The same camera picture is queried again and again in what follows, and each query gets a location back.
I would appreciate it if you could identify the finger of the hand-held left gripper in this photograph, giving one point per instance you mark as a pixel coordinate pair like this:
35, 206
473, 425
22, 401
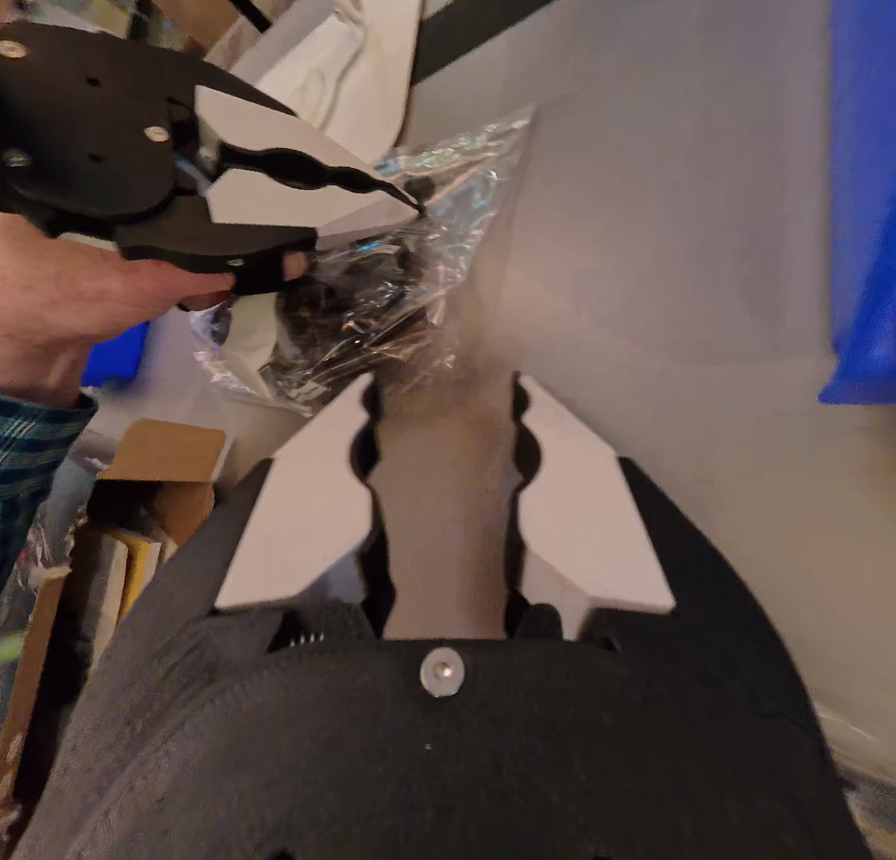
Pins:
280, 205
259, 125

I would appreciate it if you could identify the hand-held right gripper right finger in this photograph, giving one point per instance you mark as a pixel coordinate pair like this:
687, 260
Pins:
595, 524

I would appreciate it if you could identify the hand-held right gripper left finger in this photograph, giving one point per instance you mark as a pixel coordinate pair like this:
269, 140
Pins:
301, 524

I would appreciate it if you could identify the clear bag of black pieces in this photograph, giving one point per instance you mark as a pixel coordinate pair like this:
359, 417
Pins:
392, 293

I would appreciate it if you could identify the person's left forearm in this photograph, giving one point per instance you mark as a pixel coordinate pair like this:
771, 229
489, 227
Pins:
35, 468

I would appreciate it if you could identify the person's left hand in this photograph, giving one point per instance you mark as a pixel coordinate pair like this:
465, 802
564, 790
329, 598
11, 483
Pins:
63, 300

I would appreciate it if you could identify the white square tray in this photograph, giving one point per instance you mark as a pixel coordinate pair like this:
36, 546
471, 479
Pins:
392, 55

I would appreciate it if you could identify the open brown cardboard box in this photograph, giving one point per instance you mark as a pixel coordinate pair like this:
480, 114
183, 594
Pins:
168, 454

